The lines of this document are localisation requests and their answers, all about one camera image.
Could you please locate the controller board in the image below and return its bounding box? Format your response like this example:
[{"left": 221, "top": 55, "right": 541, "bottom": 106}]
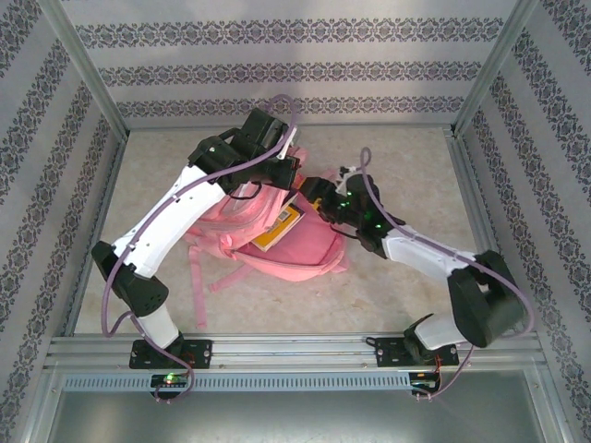
[
  {"left": 151, "top": 372, "right": 190, "bottom": 389},
  {"left": 409, "top": 370, "right": 440, "bottom": 394}
]

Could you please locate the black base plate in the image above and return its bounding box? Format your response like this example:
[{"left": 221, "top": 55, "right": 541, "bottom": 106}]
[
  {"left": 374, "top": 336, "right": 459, "bottom": 369},
  {"left": 128, "top": 339, "right": 213, "bottom": 370}
]

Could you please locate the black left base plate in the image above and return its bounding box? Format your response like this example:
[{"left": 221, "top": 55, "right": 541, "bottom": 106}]
[{"left": 128, "top": 339, "right": 213, "bottom": 370}]

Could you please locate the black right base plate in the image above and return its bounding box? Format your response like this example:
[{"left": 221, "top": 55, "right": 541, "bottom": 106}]
[{"left": 374, "top": 336, "right": 459, "bottom": 369}]

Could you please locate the grey slotted cable duct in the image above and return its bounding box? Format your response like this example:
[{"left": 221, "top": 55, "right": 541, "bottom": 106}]
[{"left": 62, "top": 372, "right": 412, "bottom": 392}]

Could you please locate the thin black right gripper cable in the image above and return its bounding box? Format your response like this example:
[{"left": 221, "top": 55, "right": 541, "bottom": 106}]
[{"left": 332, "top": 221, "right": 361, "bottom": 241}]

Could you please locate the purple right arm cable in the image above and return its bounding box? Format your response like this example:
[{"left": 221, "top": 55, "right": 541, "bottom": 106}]
[{"left": 359, "top": 147, "right": 537, "bottom": 402}]

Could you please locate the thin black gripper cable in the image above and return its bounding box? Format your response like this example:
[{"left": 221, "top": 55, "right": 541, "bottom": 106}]
[
  {"left": 230, "top": 182, "right": 262, "bottom": 199},
  {"left": 332, "top": 221, "right": 361, "bottom": 241}
]

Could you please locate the aluminium table side rail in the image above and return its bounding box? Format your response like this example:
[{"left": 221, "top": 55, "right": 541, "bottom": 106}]
[
  {"left": 442, "top": 127, "right": 527, "bottom": 333},
  {"left": 60, "top": 131, "right": 129, "bottom": 337}
]

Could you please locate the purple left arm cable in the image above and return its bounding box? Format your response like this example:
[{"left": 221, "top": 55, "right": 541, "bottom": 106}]
[{"left": 102, "top": 93, "right": 300, "bottom": 406}]

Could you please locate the grey metal panel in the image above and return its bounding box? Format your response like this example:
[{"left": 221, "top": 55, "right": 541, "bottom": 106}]
[{"left": 45, "top": 391, "right": 564, "bottom": 443}]

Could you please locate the pink backpack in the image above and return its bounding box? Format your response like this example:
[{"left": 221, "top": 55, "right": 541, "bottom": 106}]
[{"left": 187, "top": 145, "right": 352, "bottom": 329}]

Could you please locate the thin black left gripper cable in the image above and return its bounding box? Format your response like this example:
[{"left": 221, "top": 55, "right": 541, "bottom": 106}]
[{"left": 230, "top": 182, "right": 262, "bottom": 199}]

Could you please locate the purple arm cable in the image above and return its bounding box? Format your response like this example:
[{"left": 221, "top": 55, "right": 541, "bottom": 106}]
[
  {"left": 102, "top": 93, "right": 300, "bottom": 406},
  {"left": 359, "top": 147, "right": 537, "bottom": 402}
]

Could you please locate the left controller board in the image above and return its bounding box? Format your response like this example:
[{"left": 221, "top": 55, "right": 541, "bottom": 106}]
[{"left": 151, "top": 372, "right": 190, "bottom": 389}]

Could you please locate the right controller board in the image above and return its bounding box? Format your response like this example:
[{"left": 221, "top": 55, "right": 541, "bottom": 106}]
[{"left": 409, "top": 370, "right": 440, "bottom": 394}]

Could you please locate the aluminium frame post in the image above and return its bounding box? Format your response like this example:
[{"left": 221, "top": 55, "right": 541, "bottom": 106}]
[
  {"left": 36, "top": 0, "right": 129, "bottom": 139},
  {"left": 451, "top": 0, "right": 540, "bottom": 138}
]

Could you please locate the yellow book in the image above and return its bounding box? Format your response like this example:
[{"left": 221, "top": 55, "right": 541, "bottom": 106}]
[{"left": 251, "top": 196, "right": 307, "bottom": 254}]

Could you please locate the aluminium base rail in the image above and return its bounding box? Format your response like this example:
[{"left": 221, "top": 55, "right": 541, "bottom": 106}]
[{"left": 44, "top": 330, "right": 542, "bottom": 371}]

